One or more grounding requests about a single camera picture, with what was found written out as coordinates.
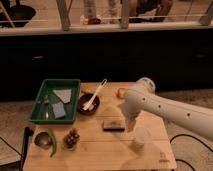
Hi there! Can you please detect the black whiteboard eraser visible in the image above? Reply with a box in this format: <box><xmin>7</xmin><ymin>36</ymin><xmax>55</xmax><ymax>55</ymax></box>
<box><xmin>103</xmin><ymin>120</ymin><xmax>125</xmax><ymax>131</ymax></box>

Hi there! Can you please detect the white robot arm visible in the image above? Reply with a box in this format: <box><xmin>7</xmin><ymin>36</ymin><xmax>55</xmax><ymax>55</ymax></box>
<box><xmin>121</xmin><ymin>77</ymin><xmax>213</xmax><ymax>141</ymax></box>

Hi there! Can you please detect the clear plastic cup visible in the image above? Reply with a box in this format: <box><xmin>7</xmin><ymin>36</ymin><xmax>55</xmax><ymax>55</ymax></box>
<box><xmin>133</xmin><ymin>126</ymin><xmax>151</xmax><ymax>148</ymax></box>

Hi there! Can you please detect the small yellow bread piece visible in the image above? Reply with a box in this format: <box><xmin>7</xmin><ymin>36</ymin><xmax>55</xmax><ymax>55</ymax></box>
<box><xmin>116</xmin><ymin>88</ymin><xmax>127</xmax><ymax>99</ymax></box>

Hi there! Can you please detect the dark brown bowl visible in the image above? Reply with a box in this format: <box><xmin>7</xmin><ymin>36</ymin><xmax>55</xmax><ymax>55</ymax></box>
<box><xmin>77</xmin><ymin>93</ymin><xmax>101</xmax><ymax>116</ymax></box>

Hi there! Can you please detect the pine cone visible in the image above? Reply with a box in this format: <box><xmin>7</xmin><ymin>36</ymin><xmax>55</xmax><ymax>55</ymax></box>
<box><xmin>63</xmin><ymin>128</ymin><xmax>80</xmax><ymax>150</ymax></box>

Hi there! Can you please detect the grey square sponge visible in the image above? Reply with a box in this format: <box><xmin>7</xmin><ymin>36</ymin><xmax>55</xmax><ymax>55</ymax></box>
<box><xmin>52</xmin><ymin>102</ymin><xmax>66</xmax><ymax>119</ymax></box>

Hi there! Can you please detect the green plastic tray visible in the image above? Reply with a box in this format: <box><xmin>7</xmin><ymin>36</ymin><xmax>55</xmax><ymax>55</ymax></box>
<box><xmin>29</xmin><ymin>79</ymin><xmax>81</xmax><ymax>124</ymax></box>

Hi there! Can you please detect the small metal clip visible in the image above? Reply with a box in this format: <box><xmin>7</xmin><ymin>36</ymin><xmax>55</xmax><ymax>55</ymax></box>
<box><xmin>43</xmin><ymin>96</ymin><xmax>49</xmax><ymax>105</ymax></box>

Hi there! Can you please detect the small metal bowl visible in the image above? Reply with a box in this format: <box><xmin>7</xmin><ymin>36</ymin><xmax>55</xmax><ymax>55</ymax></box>
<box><xmin>34</xmin><ymin>132</ymin><xmax>52</xmax><ymax>149</ymax></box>

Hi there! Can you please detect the black clamp stand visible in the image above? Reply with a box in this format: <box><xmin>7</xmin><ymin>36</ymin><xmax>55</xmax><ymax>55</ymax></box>
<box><xmin>19</xmin><ymin>127</ymin><xmax>34</xmax><ymax>171</ymax></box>

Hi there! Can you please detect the black cable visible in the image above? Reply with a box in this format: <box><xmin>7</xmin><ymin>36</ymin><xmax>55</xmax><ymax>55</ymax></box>
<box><xmin>169</xmin><ymin>133</ymin><xmax>213</xmax><ymax>171</ymax></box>

